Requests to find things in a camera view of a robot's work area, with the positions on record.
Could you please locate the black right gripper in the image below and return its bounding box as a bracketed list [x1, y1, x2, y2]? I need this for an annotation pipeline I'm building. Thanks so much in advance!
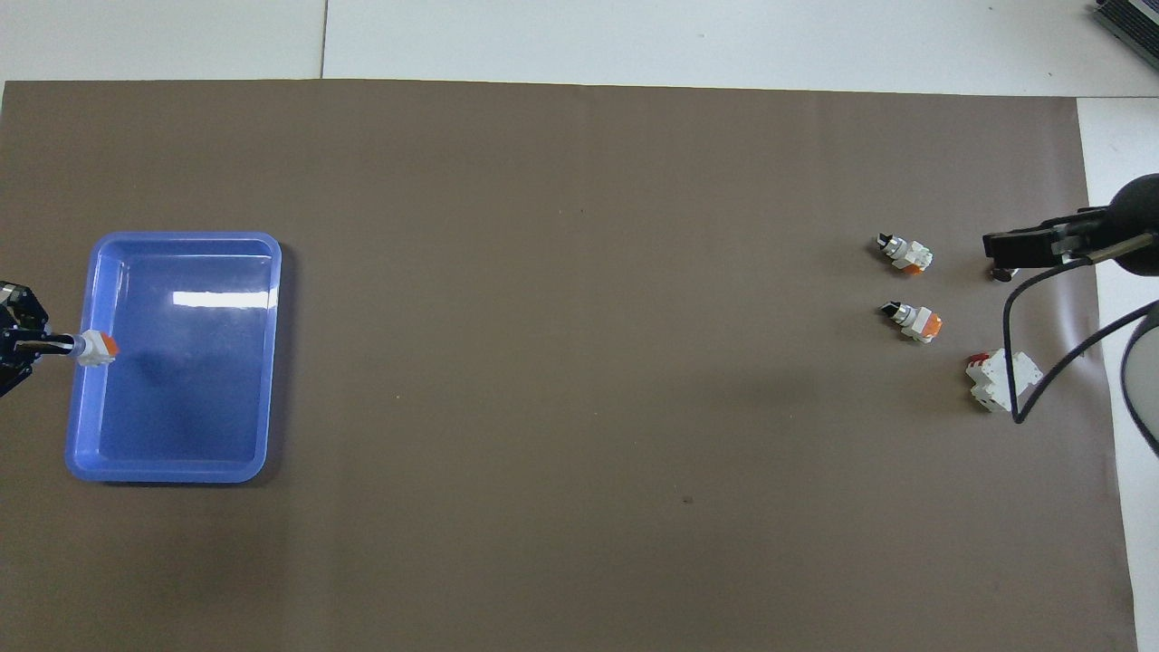
[983, 174, 1159, 277]

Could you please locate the selector switch with glowing block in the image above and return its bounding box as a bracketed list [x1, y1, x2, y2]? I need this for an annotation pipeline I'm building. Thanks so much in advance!
[71, 331, 121, 368]

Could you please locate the white circuit breaker red lever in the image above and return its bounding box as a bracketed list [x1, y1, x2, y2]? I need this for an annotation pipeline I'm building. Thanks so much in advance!
[965, 349, 1044, 414]

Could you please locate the blue plastic tray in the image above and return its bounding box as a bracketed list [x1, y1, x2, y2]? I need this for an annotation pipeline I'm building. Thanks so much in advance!
[63, 231, 283, 484]

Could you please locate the dark grey ribbed device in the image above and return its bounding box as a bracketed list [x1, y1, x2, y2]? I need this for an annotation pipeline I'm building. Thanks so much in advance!
[1091, 0, 1159, 69]

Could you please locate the brown table mat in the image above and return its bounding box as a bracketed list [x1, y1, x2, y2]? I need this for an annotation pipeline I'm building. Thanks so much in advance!
[0, 80, 1140, 652]

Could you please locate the upper orange push button switch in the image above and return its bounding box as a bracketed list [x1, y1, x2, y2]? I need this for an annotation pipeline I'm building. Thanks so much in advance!
[875, 233, 934, 275]

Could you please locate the selector switch with orange block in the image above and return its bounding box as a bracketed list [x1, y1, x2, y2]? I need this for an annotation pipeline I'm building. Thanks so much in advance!
[879, 300, 943, 345]

